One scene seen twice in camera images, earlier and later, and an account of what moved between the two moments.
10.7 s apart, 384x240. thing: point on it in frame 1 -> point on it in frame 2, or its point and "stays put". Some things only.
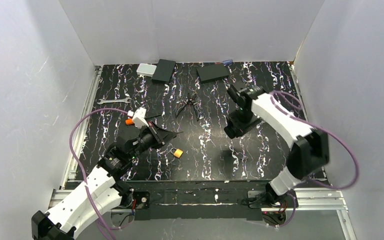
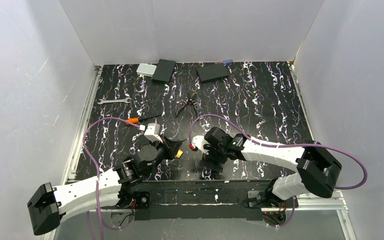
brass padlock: x=178 y=152 stays put
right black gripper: x=233 y=129 -> x=208 y=156
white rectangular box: x=146 y=69 stays put
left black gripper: x=160 y=136 -> x=170 y=147
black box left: x=164 y=70 stays put
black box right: x=212 y=73 stays put
